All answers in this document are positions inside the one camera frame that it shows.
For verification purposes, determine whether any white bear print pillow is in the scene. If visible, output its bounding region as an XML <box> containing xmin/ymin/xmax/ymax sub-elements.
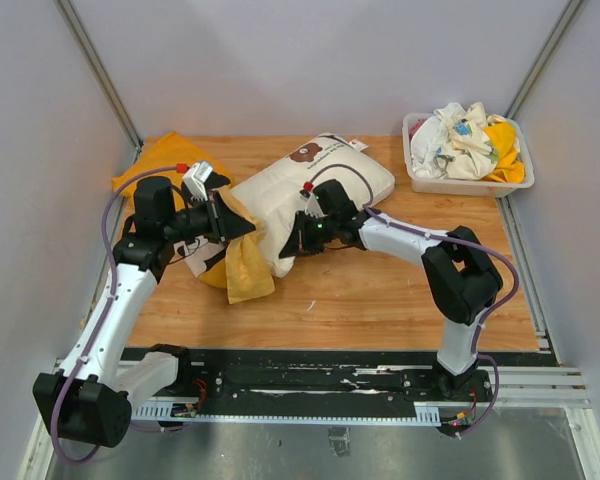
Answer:
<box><xmin>232</xmin><ymin>133</ymin><xmax>395</xmax><ymax>278</ymax></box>

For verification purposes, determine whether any yellow pillowcase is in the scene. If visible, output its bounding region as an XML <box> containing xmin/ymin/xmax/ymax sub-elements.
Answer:
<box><xmin>198</xmin><ymin>186</ymin><xmax>275</xmax><ymax>304</ymax></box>

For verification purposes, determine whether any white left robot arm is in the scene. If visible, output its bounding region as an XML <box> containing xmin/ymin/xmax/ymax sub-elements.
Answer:
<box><xmin>33</xmin><ymin>175</ymin><xmax>256</xmax><ymax>456</ymax></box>

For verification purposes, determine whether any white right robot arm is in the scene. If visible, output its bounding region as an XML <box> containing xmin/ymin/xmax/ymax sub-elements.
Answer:
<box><xmin>279</xmin><ymin>180</ymin><xmax>503</xmax><ymax>398</ymax></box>

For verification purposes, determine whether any orange mouse print pillow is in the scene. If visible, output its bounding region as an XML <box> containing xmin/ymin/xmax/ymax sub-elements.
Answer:
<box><xmin>110</xmin><ymin>131</ymin><xmax>234</xmax><ymax>289</ymax></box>

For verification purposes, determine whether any white plastic basket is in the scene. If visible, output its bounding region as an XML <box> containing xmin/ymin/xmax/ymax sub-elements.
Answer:
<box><xmin>402</xmin><ymin>104</ymin><xmax>535</xmax><ymax>198</ymax></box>

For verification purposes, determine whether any white crumpled cloth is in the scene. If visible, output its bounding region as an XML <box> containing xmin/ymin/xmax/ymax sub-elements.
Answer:
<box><xmin>410</xmin><ymin>102</ymin><xmax>506</xmax><ymax>181</ymax></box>

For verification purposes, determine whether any yellow cloth in basket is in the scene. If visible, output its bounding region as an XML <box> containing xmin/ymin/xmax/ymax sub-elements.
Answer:
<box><xmin>482</xmin><ymin>122</ymin><xmax>525</xmax><ymax>184</ymax></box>

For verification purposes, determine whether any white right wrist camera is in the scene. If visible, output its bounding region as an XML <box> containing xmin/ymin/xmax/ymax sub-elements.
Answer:
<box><xmin>302</xmin><ymin>191</ymin><xmax>325</xmax><ymax>218</ymax></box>

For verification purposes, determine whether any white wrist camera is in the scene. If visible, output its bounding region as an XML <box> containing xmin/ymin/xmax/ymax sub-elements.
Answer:
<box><xmin>302</xmin><ymin>191</ymin><xmax>325</xmax><ymax>218</ymax></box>
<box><xmin>182</xmin><ymin>161</ymin><xmax>213</xmax><ymax>201</ymax></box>

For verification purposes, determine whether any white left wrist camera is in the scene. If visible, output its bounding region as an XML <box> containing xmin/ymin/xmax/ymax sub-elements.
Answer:
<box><xmin>182</xmin><ymin>161</ymin><xmax>213</xmax><ymax>201</ymax></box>

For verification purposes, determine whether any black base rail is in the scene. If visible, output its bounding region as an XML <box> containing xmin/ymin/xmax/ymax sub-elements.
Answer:
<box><xmin>114</xmin><ymin>347</ymin><xmax>556</xmax><ymax>416</ymax></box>

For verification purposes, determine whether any white cable duct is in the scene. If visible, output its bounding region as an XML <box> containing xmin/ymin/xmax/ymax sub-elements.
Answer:
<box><xmin>132</xmin><ymin>394</ymin><xmax>441</xmax><ymax>426</ymax></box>

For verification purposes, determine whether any aluminium frame post left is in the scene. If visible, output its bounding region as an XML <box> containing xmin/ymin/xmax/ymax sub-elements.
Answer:
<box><xmin>54</xmin><ymin>0</ymin><xmax>143</xmax><ymax>153</ymax></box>

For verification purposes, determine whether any aluminium frame post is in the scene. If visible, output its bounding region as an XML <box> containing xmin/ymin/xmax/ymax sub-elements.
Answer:
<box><xmin>54</xmin><ymin>0</ymin><xmax>143</xmax><ymax>153</ymax></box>
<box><xmin>505</xmin><ymin>0</ymin><xmax>588</xmax><ymax>118</ymax></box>

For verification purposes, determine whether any aluminium frame post right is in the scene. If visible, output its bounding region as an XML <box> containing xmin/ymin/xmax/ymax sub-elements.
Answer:
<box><xmin>505</xmin><ymin>0</ymin><xmax>588</xmax><ymax>118</ymax></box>

